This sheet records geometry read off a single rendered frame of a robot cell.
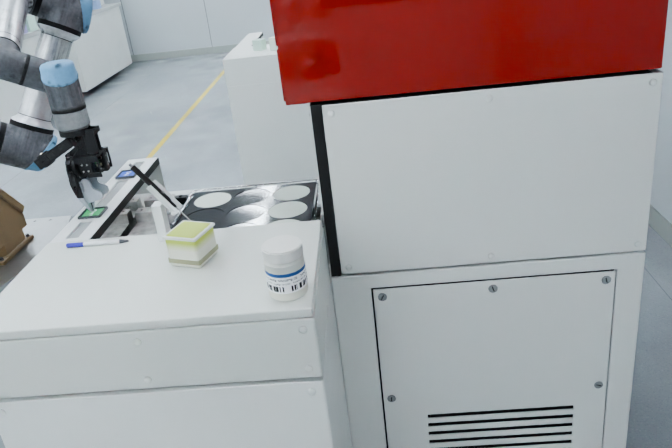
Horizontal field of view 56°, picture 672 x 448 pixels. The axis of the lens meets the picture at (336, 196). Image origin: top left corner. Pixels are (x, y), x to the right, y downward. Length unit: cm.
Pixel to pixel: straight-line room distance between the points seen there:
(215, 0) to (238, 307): 863
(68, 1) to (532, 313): 146
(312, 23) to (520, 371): 95
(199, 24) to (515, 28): 858
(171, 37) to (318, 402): 889
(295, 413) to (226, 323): 22
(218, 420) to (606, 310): 90
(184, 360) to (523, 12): 89
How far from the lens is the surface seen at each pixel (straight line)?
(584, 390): 171
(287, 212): 158
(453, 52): 127
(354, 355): 156
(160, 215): 137
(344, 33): 125
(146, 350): 117
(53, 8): 195
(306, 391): 117
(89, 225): 160
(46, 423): 135
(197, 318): 111
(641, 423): 233
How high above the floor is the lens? 155
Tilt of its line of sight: 23 degrees down
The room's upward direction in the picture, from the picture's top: 7 degrees counter-clockwise
